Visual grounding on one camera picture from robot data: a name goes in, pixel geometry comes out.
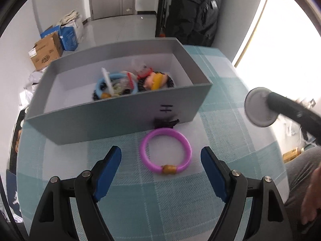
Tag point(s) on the yellow cardboard box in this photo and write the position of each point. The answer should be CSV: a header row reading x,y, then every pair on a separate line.
x,y
291,155

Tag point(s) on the crumpled white plastic bags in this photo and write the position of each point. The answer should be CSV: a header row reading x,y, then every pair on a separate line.
x,y
32,80

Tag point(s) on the person's grey trouser leg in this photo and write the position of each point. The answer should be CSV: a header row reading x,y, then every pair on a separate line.
x,y
298,170

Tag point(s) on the grey cardboard box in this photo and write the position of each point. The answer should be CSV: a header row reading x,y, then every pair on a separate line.
x,y
112,120

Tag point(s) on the red crab clear toy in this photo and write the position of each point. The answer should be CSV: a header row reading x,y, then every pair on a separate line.
x,y
144,71

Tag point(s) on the teal checked tablecloth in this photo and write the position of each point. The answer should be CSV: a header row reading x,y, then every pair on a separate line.
x,y
238,150

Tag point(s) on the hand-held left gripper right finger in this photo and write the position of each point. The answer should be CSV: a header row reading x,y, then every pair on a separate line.
x,y
213,175

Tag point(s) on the person's right hand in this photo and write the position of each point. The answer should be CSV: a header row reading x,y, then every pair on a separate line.
x,y
311,200

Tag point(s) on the arched wood-framed window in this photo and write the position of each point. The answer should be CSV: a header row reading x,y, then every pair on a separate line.
x,y
288,42

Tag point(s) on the blue cardboard box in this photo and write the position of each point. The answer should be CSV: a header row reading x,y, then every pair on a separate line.
x,y
69,37

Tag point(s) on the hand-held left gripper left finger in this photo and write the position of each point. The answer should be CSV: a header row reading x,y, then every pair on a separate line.
x,y
107,175

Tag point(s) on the black hair clip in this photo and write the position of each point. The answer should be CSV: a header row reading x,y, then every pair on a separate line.
x,y
163,123

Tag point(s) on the black jacket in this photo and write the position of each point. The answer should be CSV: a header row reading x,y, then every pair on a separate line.
x,y
195,12

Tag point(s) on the brown cardboard box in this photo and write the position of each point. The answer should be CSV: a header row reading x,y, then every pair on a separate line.
x,y
47,52

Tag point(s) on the white cloth bag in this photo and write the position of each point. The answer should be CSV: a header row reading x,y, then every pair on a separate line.
x,y
71,17

